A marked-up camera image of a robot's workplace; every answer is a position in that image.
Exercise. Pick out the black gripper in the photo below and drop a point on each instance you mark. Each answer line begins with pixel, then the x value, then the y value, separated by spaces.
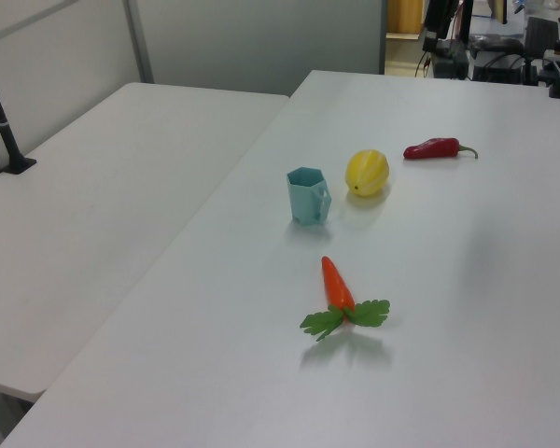
pixel 441 14

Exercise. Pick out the teal hexagonal mug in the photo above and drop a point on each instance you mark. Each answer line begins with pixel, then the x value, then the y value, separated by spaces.
pixel 303 200

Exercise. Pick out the black equipment box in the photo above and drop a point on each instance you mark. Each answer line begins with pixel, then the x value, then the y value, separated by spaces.
pixel 450 60

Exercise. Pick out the thin black background pole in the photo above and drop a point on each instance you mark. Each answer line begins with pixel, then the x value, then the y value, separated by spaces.
pixel 466 23

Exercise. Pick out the wooden cabinet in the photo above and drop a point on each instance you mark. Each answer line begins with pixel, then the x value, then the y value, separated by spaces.
pixel 403 18

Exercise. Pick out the black office chair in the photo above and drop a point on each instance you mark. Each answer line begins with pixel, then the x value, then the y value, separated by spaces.
pixel 541 37

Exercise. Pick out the red chili pepper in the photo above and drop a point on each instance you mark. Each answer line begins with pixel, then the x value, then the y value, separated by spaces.
pixel 429 148

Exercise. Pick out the yellow striped melon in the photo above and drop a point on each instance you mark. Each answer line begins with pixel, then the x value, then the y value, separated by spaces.
pixel 366 172

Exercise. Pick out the orange carrot with green leaves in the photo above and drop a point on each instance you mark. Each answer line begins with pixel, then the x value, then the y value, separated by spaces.
pixel 337 284

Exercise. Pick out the white side table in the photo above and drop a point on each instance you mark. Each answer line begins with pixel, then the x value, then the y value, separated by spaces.
pixel 98 210

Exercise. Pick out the grey metal partition post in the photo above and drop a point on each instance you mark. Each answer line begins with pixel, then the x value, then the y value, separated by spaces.
pixel 137 42

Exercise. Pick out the black camera pole with base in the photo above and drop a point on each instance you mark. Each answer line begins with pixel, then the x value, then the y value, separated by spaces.
pixel 4 135

